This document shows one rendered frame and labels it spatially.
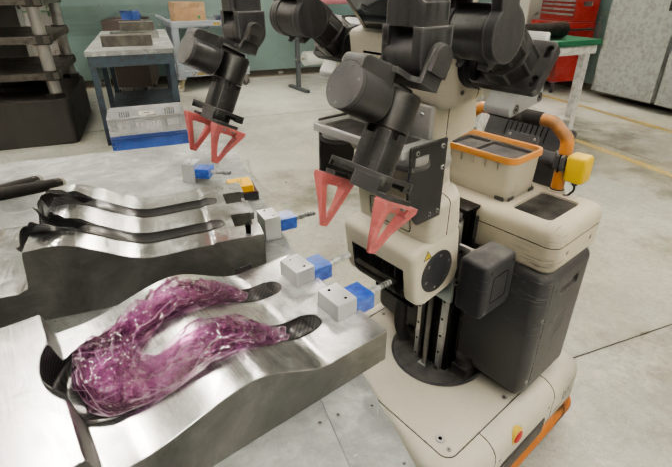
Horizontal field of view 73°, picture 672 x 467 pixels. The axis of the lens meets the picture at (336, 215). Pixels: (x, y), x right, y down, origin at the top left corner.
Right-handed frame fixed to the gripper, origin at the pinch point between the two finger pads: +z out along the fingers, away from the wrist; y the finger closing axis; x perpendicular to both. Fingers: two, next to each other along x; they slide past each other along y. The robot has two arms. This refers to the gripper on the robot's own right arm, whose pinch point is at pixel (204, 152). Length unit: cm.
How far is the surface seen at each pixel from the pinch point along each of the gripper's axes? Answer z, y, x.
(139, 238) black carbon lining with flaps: 17.8, 4.8, -9.7
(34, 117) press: 58, -382, 47
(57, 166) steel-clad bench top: 25, -71, -6
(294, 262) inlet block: 10.1, 29.6, 5.4
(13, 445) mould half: 26, 42, -32
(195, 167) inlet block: 8.9, -32.4, 16.6
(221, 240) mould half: 12.3, 16.4, -0.7
